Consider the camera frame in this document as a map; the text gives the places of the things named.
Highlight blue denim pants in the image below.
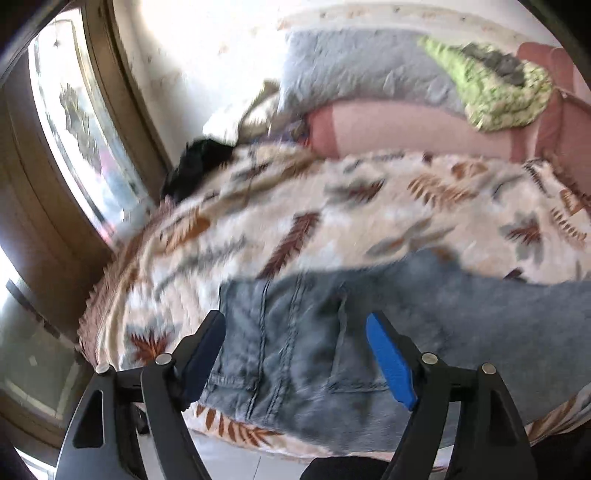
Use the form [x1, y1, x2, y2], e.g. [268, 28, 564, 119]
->
[202, 248, 591, 455]

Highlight leaf-patterned quilted blanket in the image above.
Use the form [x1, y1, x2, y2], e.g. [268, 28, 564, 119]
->
[75, 140, 591, 462]

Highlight black garment on sofa edge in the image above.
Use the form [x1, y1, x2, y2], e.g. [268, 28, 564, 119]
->
[160, 138, 235, 204]

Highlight stained glass window door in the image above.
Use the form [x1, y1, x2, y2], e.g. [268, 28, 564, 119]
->
[1, 1, 169, 464]

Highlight white patterned pillow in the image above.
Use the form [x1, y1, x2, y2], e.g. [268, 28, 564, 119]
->
[201, 80, 280, 145]

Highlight pink and maroon sofa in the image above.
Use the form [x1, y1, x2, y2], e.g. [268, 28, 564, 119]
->
[307, 42, 590, 194]

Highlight green patterned folded blanket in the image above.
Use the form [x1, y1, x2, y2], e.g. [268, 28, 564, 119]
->
[418, 36, 554, 132]

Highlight dark grey crumpled cloth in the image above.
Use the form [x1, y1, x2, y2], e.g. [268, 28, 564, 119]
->
[462, 43, 525, 87]

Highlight grey quilted pillow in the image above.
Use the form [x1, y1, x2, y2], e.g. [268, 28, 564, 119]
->
[279, 29, 465, 117]

